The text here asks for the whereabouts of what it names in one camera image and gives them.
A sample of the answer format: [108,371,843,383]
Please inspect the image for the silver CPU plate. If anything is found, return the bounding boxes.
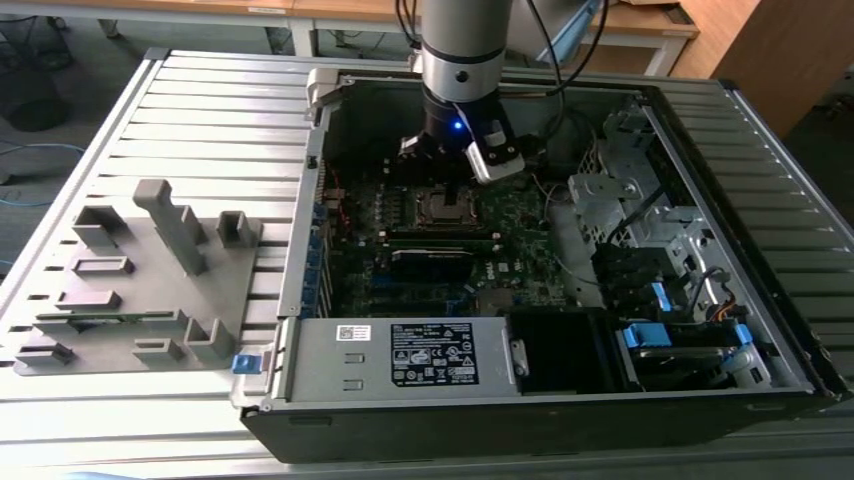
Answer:
[426,194,472,222]

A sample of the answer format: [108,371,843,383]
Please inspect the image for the metal socket cover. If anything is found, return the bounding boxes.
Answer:
[413,189,483,231]

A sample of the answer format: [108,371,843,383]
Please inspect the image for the green motherboard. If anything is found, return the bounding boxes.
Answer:
[312,164,602,319]

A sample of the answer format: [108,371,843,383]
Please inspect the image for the black graphics card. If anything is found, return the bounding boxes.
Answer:
[389,247,479,281]

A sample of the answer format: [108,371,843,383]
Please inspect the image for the wooden desk white legs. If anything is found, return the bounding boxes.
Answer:
[0,0,299,59]
[292,0,700,77]

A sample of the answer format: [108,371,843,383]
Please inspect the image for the silver metal drive cage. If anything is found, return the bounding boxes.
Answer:
[566,97,719,281]

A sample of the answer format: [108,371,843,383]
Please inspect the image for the grey power supply unit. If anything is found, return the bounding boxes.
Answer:
[269,315,528,401]

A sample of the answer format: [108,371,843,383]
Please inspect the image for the wooden cabinet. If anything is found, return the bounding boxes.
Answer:
[670,0,854,139]

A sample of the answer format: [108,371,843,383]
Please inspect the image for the grey parts rack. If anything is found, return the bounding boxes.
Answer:
[11,178,265,377]

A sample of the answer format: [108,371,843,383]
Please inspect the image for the black waste bin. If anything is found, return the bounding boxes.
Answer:
[0,13,76,134]

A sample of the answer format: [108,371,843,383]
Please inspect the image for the black open PC case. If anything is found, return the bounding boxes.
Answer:
[229,67,854,464]

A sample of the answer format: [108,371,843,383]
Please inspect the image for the green RAM stick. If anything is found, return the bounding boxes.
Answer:
[36,310,176,332]

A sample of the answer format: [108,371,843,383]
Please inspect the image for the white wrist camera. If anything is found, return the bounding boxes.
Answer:
[464,130,526,185]

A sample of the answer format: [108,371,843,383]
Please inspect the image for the coloured wire bundle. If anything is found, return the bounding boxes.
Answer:
[706,294,746,324]

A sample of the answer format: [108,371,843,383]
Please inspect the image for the blue floor cable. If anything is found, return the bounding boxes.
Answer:
[0,141,88,209]

